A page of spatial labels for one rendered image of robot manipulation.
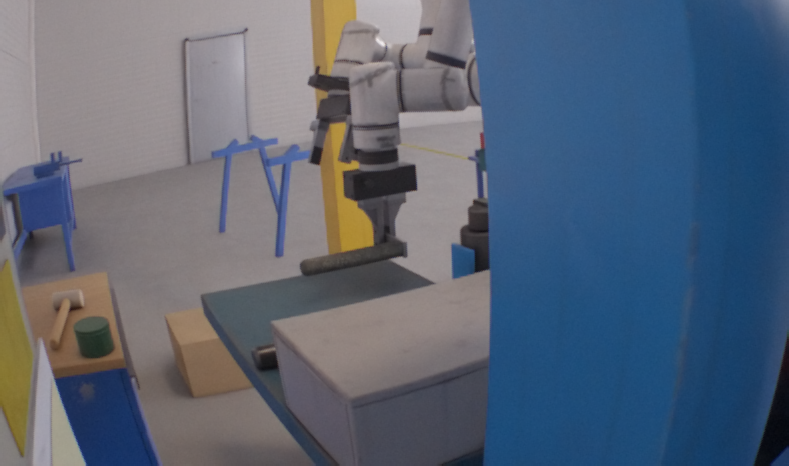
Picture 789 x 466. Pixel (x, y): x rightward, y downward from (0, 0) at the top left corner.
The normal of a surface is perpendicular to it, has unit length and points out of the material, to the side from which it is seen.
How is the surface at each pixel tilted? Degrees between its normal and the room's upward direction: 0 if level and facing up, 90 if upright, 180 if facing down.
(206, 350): 90
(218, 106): 90
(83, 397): 90
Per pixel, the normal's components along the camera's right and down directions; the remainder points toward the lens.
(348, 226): 0.43, 0.18
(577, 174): -0.89, 0.18
